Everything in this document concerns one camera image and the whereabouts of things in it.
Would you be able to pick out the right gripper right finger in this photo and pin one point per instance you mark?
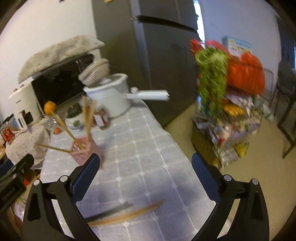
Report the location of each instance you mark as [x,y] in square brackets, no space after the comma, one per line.
[209,176]

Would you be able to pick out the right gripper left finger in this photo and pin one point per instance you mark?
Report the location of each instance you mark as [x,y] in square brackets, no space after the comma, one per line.
[82,177]

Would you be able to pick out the pink perforated utensil holder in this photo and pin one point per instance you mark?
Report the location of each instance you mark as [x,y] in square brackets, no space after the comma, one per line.
[81,155]

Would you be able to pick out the floral cloth over counter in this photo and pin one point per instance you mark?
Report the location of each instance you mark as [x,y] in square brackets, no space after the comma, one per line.
[27,142]

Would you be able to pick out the chopstick standing in holder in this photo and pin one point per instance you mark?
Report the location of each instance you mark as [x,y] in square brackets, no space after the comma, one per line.
[64,126]

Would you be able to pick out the clear glass jar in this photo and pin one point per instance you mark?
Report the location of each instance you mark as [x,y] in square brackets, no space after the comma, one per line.
[52,126]

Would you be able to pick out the grey checked tablecloth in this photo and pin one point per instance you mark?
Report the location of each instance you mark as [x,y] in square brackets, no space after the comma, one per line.
[142,164]

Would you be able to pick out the red-label spice jar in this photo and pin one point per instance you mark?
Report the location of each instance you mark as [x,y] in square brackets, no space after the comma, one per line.
[101,118]

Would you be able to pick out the dark green squash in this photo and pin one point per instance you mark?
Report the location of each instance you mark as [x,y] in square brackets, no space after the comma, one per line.
[74,110]

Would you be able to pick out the orange tangerine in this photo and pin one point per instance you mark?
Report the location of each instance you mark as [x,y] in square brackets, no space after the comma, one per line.
[49,107]

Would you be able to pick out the white air fryer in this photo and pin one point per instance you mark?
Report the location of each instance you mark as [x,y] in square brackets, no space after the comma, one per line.
[27,110]

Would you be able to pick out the black microwave oven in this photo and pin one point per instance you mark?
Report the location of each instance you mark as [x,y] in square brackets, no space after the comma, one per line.
[61,83]

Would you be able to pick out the green hanging plant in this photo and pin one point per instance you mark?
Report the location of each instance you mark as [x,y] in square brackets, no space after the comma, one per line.
[212,67]

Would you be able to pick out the floral microwave cover cloth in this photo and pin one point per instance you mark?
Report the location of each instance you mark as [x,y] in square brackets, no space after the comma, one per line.
[57,53]

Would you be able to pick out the grey refrigerator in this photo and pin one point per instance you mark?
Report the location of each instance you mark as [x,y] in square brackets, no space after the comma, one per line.
[149,41]

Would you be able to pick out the black wire snack rack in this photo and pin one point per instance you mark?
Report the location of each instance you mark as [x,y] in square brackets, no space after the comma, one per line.
[226,139]

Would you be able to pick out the white pot with handle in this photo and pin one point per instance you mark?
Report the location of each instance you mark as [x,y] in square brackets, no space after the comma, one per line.
[114,94]

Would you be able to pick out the woven rope basket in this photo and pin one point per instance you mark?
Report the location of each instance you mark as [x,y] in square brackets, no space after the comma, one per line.
[95,72]

